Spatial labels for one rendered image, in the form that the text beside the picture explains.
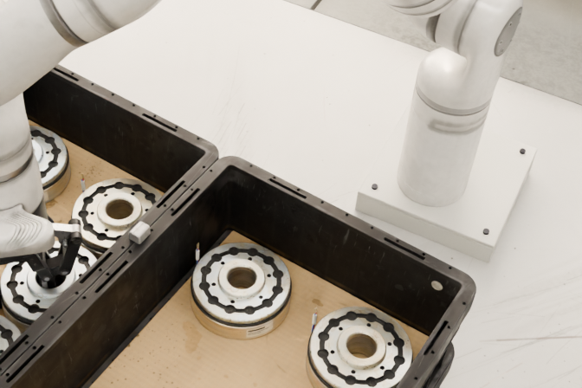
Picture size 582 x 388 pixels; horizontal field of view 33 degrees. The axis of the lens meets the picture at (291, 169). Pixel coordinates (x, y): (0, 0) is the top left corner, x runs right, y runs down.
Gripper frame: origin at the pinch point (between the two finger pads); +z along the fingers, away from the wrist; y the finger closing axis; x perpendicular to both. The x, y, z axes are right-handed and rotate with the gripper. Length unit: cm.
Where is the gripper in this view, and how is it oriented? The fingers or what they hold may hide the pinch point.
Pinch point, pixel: (21, 288)
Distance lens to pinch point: 104.8
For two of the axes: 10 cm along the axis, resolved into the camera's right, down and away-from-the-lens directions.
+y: -9.8, 1.0, -1.9
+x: 2.0, 7.2, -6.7
